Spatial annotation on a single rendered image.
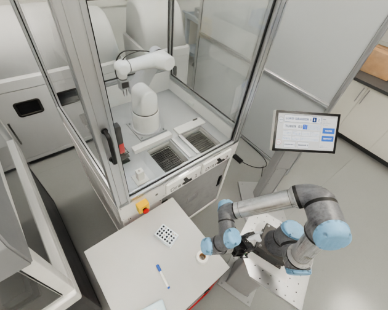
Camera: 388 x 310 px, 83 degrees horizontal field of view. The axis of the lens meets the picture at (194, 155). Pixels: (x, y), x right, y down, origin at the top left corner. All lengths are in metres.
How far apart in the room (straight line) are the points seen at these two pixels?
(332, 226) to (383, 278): 2.11
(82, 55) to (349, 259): 2.73
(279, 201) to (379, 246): 2.23
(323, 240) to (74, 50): 0.96
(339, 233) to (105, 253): 1.17
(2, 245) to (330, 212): 0.97
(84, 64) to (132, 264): 1.07
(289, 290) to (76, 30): 1.52
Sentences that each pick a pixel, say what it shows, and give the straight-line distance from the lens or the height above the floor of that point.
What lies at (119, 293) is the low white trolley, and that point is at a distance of 1.40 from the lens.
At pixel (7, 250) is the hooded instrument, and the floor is 1.49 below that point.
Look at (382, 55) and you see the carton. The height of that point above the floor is 1.15.
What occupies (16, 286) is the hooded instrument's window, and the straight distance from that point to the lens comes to 1.00.
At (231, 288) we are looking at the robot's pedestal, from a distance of 2.21.
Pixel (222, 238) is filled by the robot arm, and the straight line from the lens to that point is 1.00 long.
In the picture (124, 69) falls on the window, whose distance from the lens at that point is 0.84.
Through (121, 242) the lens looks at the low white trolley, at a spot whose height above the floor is 0.76.
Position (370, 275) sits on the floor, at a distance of 2.89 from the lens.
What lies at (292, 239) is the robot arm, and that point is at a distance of 1.29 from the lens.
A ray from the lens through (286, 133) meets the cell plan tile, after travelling 1.83.
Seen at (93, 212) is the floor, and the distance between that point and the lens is 2.50.
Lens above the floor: 2.12
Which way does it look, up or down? 47 degrees down
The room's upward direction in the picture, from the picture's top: 8 degrees clockwise
